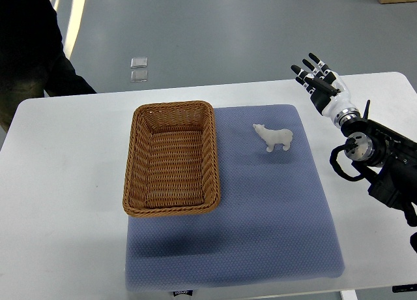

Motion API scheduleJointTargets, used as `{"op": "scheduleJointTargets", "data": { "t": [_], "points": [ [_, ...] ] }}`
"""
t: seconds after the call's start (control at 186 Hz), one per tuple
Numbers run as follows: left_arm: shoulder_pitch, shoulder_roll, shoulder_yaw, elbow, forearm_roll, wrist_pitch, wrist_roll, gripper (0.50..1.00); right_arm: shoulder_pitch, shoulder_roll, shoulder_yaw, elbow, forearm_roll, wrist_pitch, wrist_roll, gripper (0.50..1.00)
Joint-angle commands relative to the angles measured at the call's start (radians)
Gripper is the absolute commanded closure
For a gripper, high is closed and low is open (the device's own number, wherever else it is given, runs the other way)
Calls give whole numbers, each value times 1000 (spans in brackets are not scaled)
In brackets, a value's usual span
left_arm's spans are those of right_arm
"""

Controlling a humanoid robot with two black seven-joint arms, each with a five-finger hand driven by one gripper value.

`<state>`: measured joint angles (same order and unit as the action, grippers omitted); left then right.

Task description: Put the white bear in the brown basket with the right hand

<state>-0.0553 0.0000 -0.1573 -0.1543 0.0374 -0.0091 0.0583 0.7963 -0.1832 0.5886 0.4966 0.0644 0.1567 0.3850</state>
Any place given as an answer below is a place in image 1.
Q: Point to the person in dark clothes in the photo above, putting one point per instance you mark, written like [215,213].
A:
[33,62]

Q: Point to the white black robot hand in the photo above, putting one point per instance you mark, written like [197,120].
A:
[327,91]

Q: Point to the black table label tag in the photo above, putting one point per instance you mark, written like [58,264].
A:
[183,292]

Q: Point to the floor outlet plate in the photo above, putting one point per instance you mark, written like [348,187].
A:
[140,75]
[138,62]

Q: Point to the upper floor outlet plate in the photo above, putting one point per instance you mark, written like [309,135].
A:
[138,62]

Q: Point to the brown wicker basket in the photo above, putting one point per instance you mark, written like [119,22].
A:
[172,163]

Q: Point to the blue textured mat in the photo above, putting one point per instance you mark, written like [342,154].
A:
[273,222]

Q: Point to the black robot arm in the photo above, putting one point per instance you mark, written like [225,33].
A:
[383,157]

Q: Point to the black table control panel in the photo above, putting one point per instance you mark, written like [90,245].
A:
[404,288]

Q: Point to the lower floor outlet plate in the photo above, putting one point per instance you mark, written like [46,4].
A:
[140,75]

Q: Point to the white bear figurine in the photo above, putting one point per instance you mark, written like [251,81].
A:
[273,137]

